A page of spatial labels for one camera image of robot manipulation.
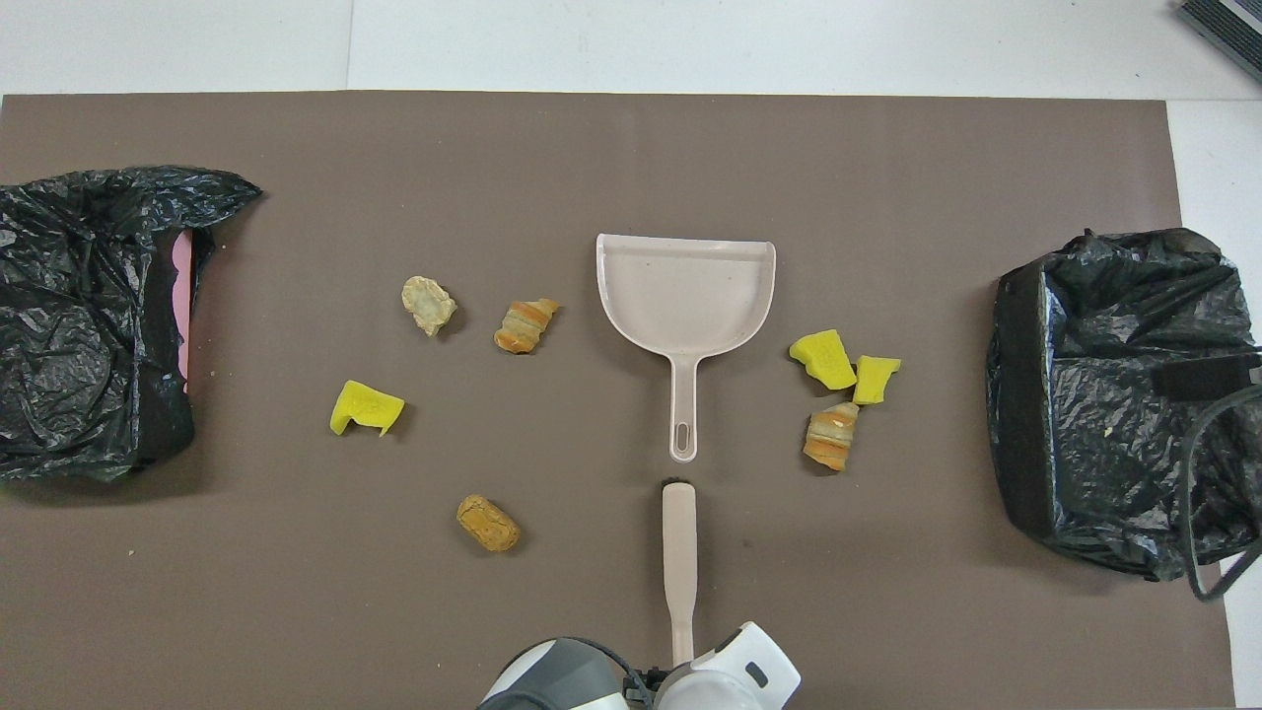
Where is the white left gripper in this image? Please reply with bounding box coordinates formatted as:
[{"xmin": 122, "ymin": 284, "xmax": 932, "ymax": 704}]
[{"xmin": 656, "ymin": 621, "xmax": 802, "ymax": 710}]

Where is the beige hand brush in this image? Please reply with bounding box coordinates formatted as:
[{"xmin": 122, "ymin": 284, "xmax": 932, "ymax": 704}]
[{"xmin": 661, "ymin": 478, "xmax": 699, "ymax": 667}]

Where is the striped toy croissant piece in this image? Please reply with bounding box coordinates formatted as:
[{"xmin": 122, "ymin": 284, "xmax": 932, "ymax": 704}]
[
  {"xmin": 493, "ymin": 298, "xmax": 561, "ymax": 355},
  {"xmin": 803, "ymin": 401, "xmax": 861, "ymax": 472}
]

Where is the brown bread roll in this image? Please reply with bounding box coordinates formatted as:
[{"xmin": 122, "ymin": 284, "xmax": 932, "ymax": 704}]
[{"xmin": 456, "ymin": 493, "xmax": 523, "ymax": 554}]

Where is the yellow sponge piece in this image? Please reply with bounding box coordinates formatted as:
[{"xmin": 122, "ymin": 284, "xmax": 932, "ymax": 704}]
[
  {"xmin": 852, "ymin": 355, "xmax": 902, "ymax": 406},
  {"xmin": 789, "ymin": 328, "xmax": 858, "ymax": 391},
  {"xmin": 329, "ymin": 380, "xmax": 406, "ymax": 438}
]

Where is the beige plastic dustpan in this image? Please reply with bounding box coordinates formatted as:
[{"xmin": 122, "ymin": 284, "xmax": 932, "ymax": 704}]
[{"xmin": 596, "ymin": 233, "xmax": 777, "ymax": 464}]

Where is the pale cream bread piece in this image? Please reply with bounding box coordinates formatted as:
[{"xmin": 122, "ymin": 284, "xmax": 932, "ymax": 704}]
[{"xmin": 401, "ymin": 275, "xmax": 459, "ymax": 338}]

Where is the black bag-lined trash bin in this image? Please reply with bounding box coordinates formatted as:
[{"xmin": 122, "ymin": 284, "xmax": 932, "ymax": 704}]
[{"xmin": 986, "ymin": 227, "xmax": 1262, "ymax": 583}]

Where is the pink plastic bin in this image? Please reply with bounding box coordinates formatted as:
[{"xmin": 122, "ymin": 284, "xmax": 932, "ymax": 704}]
[{"xmin": 170, "ymin": 230, "xmax": 195, "ymax": 395}]

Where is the crumpled black trash bag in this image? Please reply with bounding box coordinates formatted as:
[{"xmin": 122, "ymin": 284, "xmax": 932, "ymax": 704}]
[{"xmin": 0, "ymin": 165, "xmax": 264, "ymax": 484}]

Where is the brown table mat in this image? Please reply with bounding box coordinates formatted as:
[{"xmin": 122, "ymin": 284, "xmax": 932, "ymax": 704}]
[{"xmin": 0, "ymin": 91, "xmax": 1238, "ymax": 710}]

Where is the grey ribbed vent panel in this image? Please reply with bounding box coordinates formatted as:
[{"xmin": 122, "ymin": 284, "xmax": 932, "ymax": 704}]
[{"xmin": 1178, "ymin": 0, "xmax": 1262, "ymax": 85}]

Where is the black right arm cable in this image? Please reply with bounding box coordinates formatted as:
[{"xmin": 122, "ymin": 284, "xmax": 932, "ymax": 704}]
[{"xmin": 1178, "ymin": 380, "xmax": 1262, "ymax": 603}]

